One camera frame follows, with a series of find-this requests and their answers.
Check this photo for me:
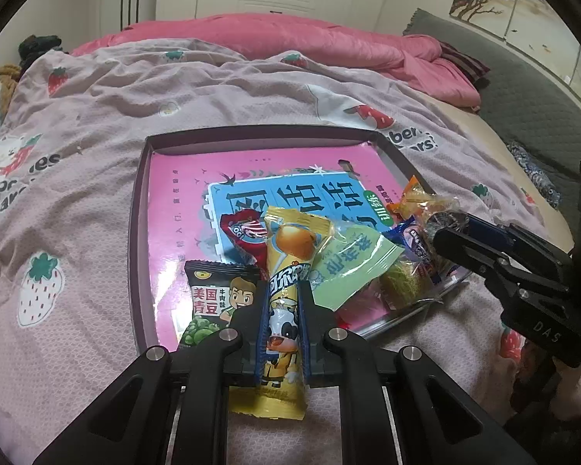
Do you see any grey quilted headboard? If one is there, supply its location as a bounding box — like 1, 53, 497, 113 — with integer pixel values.
402, 7, 581, 233

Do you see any red snack packet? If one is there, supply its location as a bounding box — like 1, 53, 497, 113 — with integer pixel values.
219, 208, 272, 269

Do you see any strawberry printed blanket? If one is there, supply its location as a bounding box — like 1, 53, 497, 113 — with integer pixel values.
0, 36, 562, 465

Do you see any grey cardboard box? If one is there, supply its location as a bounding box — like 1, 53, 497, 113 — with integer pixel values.
127, 123, 470, 354

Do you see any brown knitted cloth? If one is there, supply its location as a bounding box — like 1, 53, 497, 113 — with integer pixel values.
0, 63, 22, 112

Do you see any blue snack packet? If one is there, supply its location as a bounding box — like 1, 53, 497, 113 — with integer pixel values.
385, 218, 449, 284

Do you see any pink book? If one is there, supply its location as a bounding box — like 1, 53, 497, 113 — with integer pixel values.
148, 143, 407, 350

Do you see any pink quilt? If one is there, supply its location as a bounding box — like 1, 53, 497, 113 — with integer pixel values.
70, 12, 482, 112

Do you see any long yellow snack packet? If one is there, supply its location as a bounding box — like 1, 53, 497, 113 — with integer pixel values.
229, 206, 335, 420

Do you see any black green pea packet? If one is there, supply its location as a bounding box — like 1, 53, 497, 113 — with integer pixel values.
177, 260, 262, 352

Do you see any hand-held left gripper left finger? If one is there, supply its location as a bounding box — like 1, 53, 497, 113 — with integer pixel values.
31, 278, 272, 465

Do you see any beige bed sheet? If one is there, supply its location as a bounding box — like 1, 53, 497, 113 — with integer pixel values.
431, 92, 548, 204

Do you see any dark floral cloth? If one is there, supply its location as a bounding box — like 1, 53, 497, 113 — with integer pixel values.
506, 140, 562, 209

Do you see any clear-wrapped small cake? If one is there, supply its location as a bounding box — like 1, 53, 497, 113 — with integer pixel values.
378, 257, 446, 311

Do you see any orange snack packet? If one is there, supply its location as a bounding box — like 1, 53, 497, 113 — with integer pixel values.
386, 174, 461, 226

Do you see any pile of dark clothes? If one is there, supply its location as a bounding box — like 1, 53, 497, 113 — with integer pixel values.
18, 34, 69, 66

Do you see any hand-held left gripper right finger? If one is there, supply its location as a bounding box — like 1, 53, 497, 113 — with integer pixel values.
297, 281, 538, 465

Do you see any dark striped pillow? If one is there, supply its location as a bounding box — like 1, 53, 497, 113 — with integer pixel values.
436, 41, 492, 88

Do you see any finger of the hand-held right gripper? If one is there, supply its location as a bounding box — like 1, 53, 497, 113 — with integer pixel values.
433, 227, 569, 301
465, 213, 572, 272

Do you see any light green cake packet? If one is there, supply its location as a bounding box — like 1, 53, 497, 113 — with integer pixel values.
310, 225, 405, 311

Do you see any dark chocolate packet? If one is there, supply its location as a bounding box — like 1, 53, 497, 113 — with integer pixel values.
423, 208, 468, 243

